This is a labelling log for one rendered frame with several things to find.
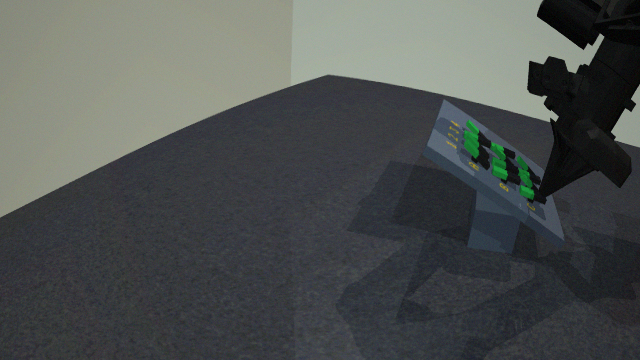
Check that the grey switch panel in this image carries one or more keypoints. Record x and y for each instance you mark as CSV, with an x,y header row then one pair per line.
x,y
505,182

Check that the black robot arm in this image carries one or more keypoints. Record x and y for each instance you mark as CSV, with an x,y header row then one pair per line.
x,y
581,21

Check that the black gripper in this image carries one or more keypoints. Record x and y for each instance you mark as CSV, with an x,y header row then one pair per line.
x,y
584,143

